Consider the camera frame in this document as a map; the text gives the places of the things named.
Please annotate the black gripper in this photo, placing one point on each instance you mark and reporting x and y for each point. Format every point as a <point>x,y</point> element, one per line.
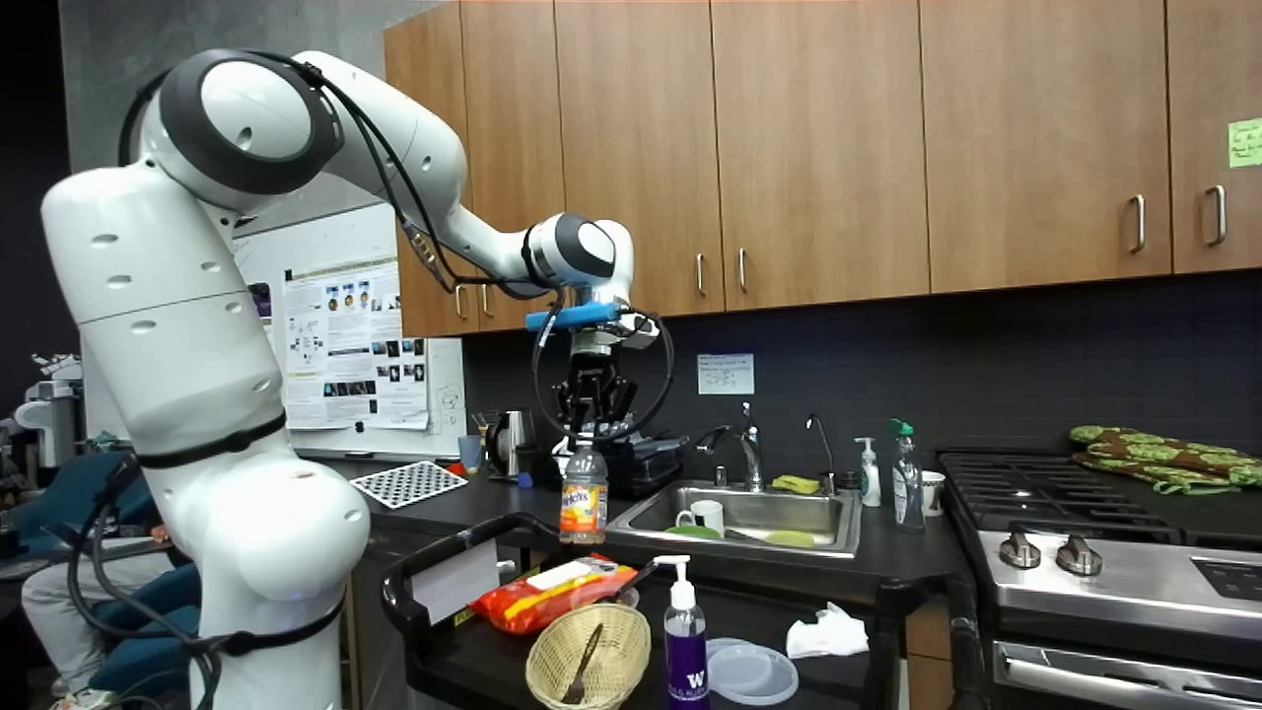
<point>595,384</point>

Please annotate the juice bottle with orange label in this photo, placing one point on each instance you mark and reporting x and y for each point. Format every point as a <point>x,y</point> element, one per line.
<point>582,498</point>

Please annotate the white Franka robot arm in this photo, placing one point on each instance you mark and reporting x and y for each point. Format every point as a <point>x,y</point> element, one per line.
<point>198,330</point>

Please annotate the purple soap pump bottle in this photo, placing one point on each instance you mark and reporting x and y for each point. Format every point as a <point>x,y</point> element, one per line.
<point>683,654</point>

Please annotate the clear bottle with green cap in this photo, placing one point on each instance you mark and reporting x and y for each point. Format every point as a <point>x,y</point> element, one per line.
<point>910,477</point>

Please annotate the paper note on backsplash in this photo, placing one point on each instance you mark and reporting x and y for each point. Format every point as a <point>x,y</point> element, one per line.
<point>726,372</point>

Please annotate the chrome kitchen faucet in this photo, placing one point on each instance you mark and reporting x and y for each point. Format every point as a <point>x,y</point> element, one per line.
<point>747,455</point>

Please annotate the orange snack bag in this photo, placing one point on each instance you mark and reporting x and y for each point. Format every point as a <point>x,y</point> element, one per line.
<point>553,591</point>

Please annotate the checkerboard calibration board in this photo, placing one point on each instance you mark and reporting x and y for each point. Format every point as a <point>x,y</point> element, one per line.
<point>409,482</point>

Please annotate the stainless steel sink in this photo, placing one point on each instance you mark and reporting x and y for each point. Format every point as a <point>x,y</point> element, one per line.
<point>792,515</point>

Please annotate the woven wicker basket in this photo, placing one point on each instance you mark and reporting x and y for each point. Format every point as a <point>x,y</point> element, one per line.
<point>586,654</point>

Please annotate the thin chrome tap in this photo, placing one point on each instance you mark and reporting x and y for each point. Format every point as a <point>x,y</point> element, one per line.
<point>823,455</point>

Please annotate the poster board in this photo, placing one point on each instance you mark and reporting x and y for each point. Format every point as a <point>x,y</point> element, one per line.
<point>355,339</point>

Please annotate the clear plastic round container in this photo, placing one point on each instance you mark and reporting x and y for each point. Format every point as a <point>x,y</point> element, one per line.
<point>735,654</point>

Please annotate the clear hand soap dispenser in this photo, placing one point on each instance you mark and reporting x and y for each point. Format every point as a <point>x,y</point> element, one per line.
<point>869,474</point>

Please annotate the clear plastic lid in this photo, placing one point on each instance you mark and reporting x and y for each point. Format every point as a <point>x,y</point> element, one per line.
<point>772,678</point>

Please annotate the crumpled white napkin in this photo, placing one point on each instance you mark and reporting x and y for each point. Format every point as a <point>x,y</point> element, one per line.
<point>825,632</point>

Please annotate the white mug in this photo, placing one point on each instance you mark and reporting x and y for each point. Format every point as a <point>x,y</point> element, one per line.
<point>933,494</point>

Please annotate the stove knob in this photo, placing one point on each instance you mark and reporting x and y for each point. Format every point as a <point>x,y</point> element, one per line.
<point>1078,555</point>
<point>1018,548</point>

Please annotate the seated person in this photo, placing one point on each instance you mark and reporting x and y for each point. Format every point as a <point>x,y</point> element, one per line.
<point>79,618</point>

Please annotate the gas stove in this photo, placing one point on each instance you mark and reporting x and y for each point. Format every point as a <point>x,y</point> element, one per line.
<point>1119,591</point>

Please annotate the green oven mitts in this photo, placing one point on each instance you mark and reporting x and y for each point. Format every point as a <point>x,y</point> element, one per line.
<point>1168,457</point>

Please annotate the green sticky note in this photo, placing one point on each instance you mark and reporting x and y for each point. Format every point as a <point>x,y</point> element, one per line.
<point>1243,144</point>

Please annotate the blue camera bracket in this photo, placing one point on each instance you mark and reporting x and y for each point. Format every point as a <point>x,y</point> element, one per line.
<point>578,317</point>

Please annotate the wooden wall cabinets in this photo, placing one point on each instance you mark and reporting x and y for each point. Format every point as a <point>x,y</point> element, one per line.
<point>816,144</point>

